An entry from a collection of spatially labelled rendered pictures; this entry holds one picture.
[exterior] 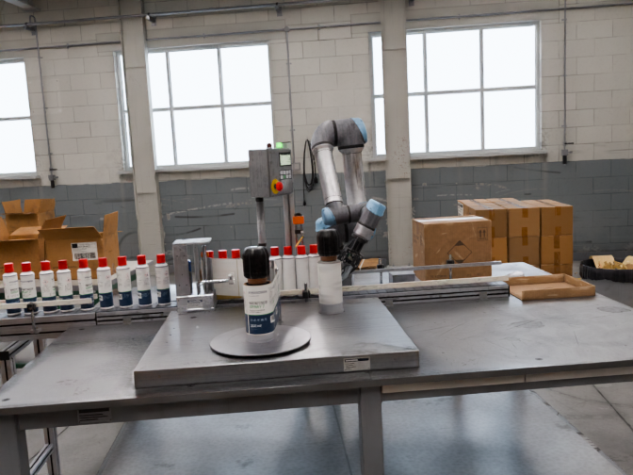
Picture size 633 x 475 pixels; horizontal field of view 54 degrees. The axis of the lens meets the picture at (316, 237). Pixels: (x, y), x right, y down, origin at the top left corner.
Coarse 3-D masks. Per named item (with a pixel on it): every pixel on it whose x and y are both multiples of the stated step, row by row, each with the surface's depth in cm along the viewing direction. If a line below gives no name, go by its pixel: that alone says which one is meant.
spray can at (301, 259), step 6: (300, 246) 247; (300, 252) 247; (300, 258) 246; (306, 258) 247; (300, 264) 246; (306, 264) 247; (300, 270) 247; (306, 270) 247; (300, 276) 247; (306, 276) 248; (300, 282) 248; (306, 282) 248; (300, 288) 248; (300, 294) 248
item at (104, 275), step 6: (102, 258) 242; (102, 264) 242; (102, 270) 241; (108, 270) 243; (102, 276) 242; (108, 276) 243; (102, 282) 242; (108, 282) 243; (102, 288) 242; (108, 288) 243; (102, 294) 243; (108, 294) 243; (102, 300) 243; (108, 300) 243; (102, 306) 243; (108, 306) 244
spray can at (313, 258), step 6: (312, 246) 248; (312, 252) 248; (312, 258) 248; (318, 258) 248; (312, 264) 248; (312, 270) 249; (312, 276) 249; (312, 282) 249; (312, 294) 250; (318, 294) 250
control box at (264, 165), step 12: (252, 156) 246; (264, 156) 243; (276, 156) 246; (252, 168) 246; (264, 168) 244; (276, 168) 247; (288, 168) 254; (252, 180) 247; (264, 180) 244; (276, 180) 247; (288, 180) 254; (252, 192) 248; (264, 192) 245; (276, 192) 247; (288, 192) 255
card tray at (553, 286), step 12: (528, 276) 271; (540, 276) 271; (552, 276) 272; (564, 276) 272; (516, 288) 264; (528, 288) 263; (540, 288) 262; (552, 288) 245; (564, 288) 246; (576, 288) 246; (588, 288) 247; (528, 300) 245
